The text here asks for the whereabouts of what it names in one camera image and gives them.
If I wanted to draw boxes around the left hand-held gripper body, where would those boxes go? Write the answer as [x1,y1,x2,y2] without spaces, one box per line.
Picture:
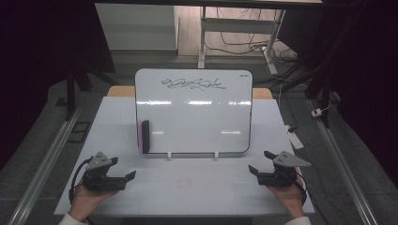
[82,151,128,192]

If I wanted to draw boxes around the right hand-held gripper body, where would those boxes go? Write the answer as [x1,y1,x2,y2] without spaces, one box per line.
[256,150,313,188]

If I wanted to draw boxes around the black and pink whiteboard eraser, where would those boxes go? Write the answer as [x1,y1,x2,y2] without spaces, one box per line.
[137,119,151,155]

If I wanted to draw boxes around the white whiteboard with scribble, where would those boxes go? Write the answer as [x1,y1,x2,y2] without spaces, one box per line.
[134,68,253,155]

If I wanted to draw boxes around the person's left hand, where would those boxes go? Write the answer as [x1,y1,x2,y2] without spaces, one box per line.
[68,182,119,223]

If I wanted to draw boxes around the person's right hand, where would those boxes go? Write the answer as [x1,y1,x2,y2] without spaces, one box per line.
[267,174,307,219]

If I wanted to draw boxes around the white power strip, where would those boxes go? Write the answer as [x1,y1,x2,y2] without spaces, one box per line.
[286,125,305,151]

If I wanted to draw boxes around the black metal stand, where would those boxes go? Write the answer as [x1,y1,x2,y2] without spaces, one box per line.
[55,59,117,122]
[303,31,348,129]

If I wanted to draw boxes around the white panel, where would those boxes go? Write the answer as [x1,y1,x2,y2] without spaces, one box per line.
[95,3,180,52]

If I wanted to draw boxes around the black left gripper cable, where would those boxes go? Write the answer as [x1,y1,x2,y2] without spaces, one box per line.
[69,157,94,203]

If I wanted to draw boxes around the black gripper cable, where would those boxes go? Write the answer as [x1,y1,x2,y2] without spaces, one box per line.
[293,176,309,205]
[69,157,94,203]

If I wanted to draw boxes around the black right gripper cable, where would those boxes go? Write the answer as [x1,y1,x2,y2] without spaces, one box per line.
[293,176,309,205]

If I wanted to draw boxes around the aluminium floor rail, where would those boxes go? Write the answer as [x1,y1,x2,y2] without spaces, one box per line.
[7,102,86,225]
[307,98,380,225]

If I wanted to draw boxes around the black floor cables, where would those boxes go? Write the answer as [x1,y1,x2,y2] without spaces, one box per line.
[205,7,309,92]

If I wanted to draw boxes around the white metal desk frame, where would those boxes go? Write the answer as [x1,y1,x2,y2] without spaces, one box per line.
[197,6,286,76]

